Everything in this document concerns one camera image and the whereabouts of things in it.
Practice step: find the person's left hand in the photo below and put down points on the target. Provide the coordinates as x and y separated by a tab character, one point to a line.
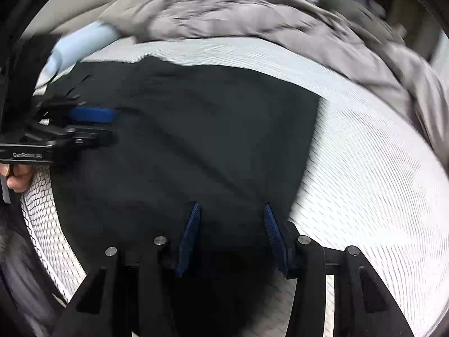
19	179

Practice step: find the grey duvet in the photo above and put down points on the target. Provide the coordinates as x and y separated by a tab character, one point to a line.
228	14

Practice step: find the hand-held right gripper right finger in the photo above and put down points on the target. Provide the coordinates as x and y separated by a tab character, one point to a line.
277	242

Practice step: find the light blue pillow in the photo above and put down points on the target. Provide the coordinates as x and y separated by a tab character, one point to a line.
80	44

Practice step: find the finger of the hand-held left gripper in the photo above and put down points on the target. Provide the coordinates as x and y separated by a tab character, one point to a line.
91	137
93	115

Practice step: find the black pants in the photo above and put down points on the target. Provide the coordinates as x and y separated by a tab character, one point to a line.
193	130

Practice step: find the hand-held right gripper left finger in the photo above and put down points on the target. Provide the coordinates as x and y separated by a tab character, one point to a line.
189	238

